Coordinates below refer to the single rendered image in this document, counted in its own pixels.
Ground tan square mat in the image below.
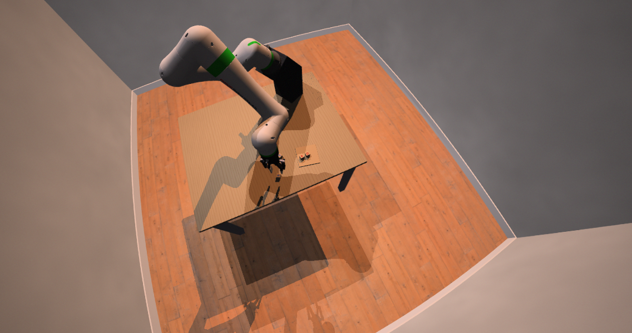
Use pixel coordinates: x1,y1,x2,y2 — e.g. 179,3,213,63
295,144,320,167

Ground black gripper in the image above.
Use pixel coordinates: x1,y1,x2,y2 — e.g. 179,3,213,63
260,156,285,174

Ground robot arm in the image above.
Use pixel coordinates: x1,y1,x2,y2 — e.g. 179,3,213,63
159,26,289,163

